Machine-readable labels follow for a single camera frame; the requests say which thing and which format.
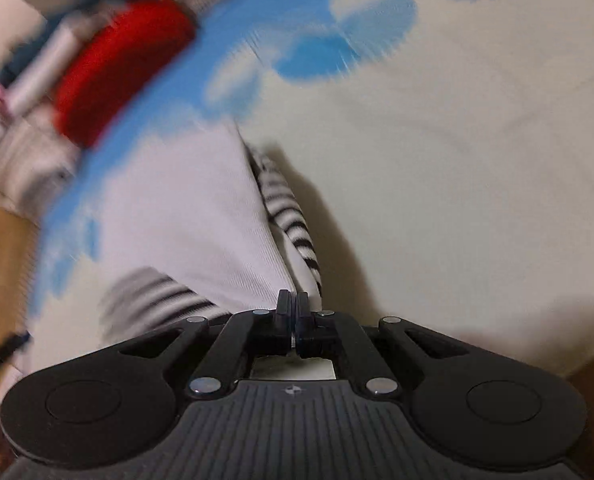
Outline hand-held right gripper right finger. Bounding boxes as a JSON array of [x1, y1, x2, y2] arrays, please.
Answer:
[[296, 291, 470, 398]]

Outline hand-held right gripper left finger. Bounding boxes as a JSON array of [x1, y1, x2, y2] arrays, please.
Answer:
[[119, 290, 294, 400]]

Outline white garment with striped sleeves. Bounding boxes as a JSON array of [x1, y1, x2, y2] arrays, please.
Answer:
[[94, 120, 328, 353]]

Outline grey striped garment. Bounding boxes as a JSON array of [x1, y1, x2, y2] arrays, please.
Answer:
[[0, 117, 80, 218]]

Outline blue cloud-print blanket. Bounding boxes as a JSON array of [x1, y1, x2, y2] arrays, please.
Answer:
[[24, 0, 594, 383]]

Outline red folded garment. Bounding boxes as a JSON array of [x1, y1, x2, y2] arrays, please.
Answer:
[[52, 0, 199, 150]]

